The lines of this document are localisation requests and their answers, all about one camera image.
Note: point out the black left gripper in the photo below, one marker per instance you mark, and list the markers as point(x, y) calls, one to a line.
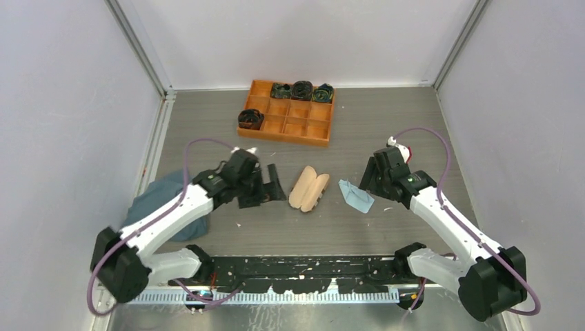
point(261, 196)

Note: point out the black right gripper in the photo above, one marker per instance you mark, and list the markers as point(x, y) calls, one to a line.
point(368, 178)

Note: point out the light blue cleaning cloth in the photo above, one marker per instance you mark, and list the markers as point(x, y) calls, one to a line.
point(355, 197)

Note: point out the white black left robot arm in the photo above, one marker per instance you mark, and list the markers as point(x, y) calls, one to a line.
point(126, 262)

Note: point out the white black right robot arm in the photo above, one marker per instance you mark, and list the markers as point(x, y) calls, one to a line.
point(487, 278)

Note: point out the red sunglasses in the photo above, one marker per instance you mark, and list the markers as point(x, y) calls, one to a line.
point(410, 154)

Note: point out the orange wooden divided tray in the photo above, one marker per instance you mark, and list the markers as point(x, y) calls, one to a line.
point(287, 120)

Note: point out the dark blue-grey cloth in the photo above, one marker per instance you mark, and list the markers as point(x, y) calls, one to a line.
point(159, 193)

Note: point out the rolled dark green tie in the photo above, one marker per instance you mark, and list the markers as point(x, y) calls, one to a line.
point(280, 91)

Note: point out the rolled green patterned tie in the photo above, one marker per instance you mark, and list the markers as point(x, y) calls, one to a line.
point(323, 93)

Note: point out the rolled black brown tie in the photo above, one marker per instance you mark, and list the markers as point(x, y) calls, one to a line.
point(302, 91)

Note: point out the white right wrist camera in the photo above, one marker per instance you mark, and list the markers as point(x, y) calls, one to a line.
point(392, 142)

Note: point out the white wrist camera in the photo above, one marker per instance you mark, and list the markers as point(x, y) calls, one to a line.
point(252, 150)
point(392, 142)

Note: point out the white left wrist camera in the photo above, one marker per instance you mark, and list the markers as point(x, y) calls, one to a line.
point(252, 150)

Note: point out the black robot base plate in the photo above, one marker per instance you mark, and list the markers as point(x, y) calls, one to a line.
point(301, 274)

